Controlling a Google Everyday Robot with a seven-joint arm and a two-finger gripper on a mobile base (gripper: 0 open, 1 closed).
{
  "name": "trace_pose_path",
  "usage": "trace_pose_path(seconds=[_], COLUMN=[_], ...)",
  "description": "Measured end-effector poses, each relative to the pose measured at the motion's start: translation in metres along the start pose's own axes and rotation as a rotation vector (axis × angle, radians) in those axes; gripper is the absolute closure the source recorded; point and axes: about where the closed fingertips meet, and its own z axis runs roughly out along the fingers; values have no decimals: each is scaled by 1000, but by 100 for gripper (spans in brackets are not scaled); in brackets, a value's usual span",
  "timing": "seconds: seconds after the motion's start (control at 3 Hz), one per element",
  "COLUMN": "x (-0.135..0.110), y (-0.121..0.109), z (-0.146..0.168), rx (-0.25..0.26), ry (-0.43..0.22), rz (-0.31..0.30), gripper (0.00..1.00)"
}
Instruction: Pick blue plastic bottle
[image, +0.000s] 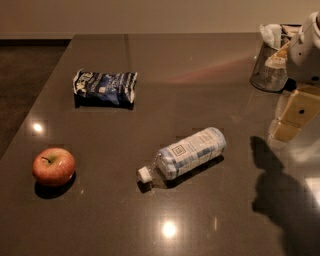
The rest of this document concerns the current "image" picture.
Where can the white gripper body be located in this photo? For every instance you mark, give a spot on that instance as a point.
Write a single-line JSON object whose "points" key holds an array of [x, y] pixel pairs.
{"points": [[305, 58]]}

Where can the blue plastic water bottle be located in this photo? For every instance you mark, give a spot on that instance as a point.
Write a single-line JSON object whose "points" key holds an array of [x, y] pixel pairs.
{"points": [[178, 158]]}

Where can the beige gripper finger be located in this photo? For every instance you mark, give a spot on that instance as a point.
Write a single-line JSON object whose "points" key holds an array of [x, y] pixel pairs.
{"points": [[294, 110], [278, 59]]}

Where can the white crumpled napkin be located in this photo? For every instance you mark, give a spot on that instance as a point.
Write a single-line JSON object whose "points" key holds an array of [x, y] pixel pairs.
{"points": [[271, 35]]}

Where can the red apple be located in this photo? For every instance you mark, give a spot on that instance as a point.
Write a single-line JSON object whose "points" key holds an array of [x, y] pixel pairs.
{"points": [[53, 167]]}

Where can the metal mesh cup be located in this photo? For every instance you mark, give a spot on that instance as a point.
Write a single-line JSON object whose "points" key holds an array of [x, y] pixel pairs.
{"points": [[268, 79]]}

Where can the blue chip bag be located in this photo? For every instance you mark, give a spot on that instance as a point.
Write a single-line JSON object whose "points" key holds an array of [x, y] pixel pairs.
{"points": [[104, 90]]}

